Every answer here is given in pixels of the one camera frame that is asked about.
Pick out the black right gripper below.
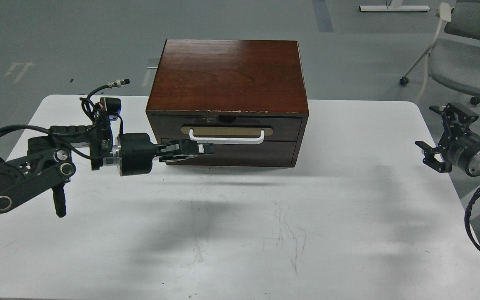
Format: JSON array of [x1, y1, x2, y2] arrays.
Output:
[[415, 103, 480, 177]]

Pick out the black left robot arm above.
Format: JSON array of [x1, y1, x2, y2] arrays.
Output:
[[0, 123, 215, 217]]

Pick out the grey office chair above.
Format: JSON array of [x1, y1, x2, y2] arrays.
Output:
[[414, 0, 480, 105]]

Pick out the wooden drawer with white handle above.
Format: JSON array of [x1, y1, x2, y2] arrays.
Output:
[[148, 115, 302, 142]]

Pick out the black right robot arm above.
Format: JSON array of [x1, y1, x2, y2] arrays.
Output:
[[415, 104, 480, 252]]

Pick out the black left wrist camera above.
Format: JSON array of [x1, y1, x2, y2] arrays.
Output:
[[99, 97, 122, 121]]

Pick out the dark wooden drawer cabinet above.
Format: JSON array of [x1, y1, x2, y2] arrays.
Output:
[[145, 39, 309, 168]]

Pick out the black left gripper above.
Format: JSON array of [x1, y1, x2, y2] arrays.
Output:
[[118, 133, 215, 177]]

